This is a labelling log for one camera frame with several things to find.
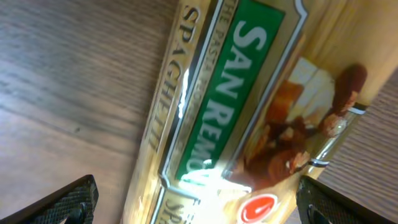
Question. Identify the San Remo spaghetti pack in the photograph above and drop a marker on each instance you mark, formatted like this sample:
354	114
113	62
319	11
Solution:
253	97

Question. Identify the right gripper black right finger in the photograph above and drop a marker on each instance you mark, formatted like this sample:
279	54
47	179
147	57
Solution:
319	204

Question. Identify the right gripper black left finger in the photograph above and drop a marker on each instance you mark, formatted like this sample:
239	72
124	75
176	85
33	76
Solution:
73	203

